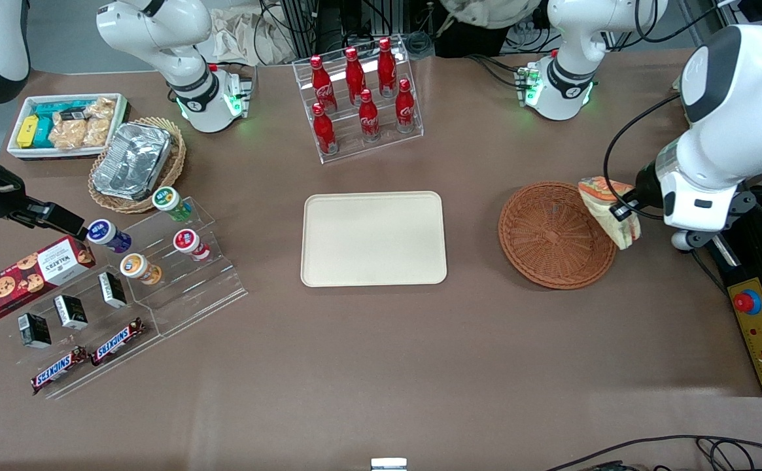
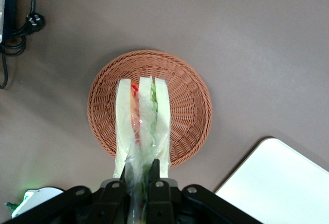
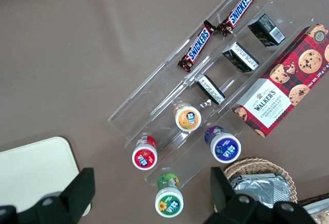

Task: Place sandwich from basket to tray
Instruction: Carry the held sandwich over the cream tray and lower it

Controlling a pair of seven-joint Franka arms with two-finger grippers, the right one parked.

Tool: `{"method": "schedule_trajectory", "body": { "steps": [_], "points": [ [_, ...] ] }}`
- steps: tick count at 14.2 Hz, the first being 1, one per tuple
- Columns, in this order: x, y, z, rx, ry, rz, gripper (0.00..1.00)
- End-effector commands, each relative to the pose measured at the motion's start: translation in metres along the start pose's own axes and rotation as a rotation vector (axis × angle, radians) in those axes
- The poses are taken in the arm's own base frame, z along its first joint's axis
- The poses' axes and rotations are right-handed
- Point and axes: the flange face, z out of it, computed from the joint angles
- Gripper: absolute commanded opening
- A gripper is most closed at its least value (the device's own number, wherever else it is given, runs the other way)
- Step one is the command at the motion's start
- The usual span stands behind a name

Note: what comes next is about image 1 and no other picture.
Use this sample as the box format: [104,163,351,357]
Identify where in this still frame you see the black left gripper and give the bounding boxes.
[610,160,666,220]

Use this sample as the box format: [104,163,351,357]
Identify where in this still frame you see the triangular sandwich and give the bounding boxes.
[579,175,642,251]

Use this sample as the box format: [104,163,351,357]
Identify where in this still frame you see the beige-sleeved person forearm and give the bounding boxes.
[440,0,546,31]

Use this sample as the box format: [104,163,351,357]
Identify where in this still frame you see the brown round wicker basket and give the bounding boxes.
[498,181,617,290]

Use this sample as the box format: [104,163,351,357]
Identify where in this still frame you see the aluminium foil tray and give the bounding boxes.
[92,122,173,201]

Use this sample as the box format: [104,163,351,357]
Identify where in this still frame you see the tan oval wicker basket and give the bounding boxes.
[88,117,187,215]

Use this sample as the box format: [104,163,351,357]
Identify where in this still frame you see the beige rectangular plastic tray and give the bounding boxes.
[300,191,448,288]

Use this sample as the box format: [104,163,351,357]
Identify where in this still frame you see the blue-lid yogurt cup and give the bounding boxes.
[86,219,133,254]

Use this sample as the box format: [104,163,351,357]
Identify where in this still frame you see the red Walkers cookie box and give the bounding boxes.
[0,235,96,321]

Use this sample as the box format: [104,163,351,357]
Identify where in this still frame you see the white plastic snack bin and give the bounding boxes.
[7,94,130,162]

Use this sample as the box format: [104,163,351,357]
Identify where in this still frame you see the small black carton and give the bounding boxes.
[18,313,52,348]
[54,295,88,330]
[98,271,128,309]

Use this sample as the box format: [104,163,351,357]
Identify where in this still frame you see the clear bag of cookies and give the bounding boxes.
[49,97,117,150]

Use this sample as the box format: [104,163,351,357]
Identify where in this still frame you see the yellow snack box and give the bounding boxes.
[16,115,41,149]

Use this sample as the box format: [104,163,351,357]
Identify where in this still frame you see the orange-lid yogurt cup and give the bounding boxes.
[120,253,164,286]

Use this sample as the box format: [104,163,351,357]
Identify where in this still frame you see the teal snack box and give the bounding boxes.
[32,101,94,149]

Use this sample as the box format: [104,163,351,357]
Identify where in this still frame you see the green-lid yogurt cup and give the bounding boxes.
[152,186,194,222]

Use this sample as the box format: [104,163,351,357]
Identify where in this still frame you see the black equipment stand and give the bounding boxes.
[708,186,762,397]

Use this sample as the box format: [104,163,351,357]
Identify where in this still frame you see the red-lid yogurt cup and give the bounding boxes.
[173,229,211,262]

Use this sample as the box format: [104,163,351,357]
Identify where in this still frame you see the Snickers chocolate bar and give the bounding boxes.
[31,346,90,396]
[90,318,148,366]

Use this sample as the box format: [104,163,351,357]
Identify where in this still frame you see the clear acrylic stepped display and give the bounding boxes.
[18,196,249,400]

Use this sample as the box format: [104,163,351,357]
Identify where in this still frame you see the red cola bottle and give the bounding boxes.
[309,55,338,113]
[344,47,367,105]
[377,37,398,98]
[311,103,339,156]
[394,78,417,133]
[358,89,381,142]

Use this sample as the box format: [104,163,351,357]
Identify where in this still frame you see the black round cap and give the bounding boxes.
[406,31,433,59]

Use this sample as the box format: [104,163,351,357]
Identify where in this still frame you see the crumpled beige paper bag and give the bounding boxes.
[209,7,298,67]

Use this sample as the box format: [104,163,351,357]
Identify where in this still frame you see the clear acrylic bottle rack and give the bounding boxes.
[292,36,425,164]

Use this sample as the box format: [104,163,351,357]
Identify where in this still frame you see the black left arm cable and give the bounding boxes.
[602,95,684,220]

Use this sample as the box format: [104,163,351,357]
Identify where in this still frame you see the black floor cable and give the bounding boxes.
[544,434,762,471]

